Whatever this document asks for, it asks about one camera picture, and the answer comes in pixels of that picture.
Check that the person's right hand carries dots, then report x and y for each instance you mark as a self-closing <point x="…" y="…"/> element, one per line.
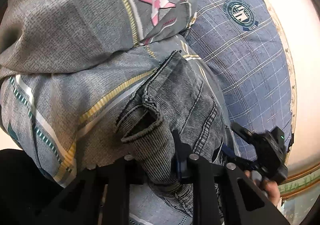
<point x="268" y="190"/>

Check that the grey star-printed bedsheet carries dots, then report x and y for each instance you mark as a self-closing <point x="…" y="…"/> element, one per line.
<point x="62" y="115"/>

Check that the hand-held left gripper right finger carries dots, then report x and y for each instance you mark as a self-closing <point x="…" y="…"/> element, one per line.
<point x="181" y="167"/>

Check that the blue plaid crest fabric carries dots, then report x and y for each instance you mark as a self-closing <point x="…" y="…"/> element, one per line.
<point x="237" y="60"/>

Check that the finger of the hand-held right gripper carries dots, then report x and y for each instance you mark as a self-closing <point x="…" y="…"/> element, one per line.
<point x="236" y="159"/>
<point x="242" y="132"/>

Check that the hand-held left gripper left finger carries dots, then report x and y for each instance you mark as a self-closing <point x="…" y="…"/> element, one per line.
<point x="120" y="173"/>

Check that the grey star-printed pillow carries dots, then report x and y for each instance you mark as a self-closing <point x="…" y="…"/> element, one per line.
<point x="75" y="15"/>

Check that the grey denim pants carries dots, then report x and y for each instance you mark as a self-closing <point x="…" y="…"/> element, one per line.
<point x="185" y="95"/>

